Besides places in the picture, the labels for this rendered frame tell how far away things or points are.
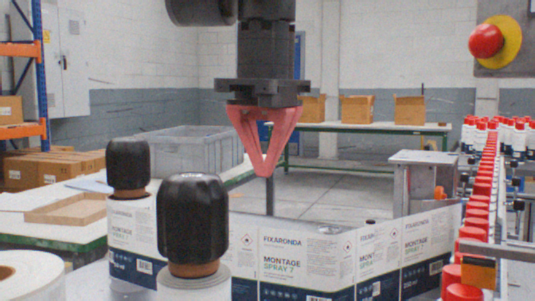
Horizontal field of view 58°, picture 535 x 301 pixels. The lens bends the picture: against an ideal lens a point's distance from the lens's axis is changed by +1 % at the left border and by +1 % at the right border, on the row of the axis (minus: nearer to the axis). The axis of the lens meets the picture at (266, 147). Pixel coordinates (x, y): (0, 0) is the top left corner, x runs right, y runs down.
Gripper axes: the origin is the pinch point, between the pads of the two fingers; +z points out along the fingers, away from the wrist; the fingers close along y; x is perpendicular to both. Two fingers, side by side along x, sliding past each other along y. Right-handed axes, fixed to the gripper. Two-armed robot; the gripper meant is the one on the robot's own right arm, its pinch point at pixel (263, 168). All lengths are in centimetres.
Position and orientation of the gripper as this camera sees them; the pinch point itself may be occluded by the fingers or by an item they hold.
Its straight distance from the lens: 49.1
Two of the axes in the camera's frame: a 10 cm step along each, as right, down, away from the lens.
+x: 9.1, 0.7, -4.0
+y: -4.1, 1.2, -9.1
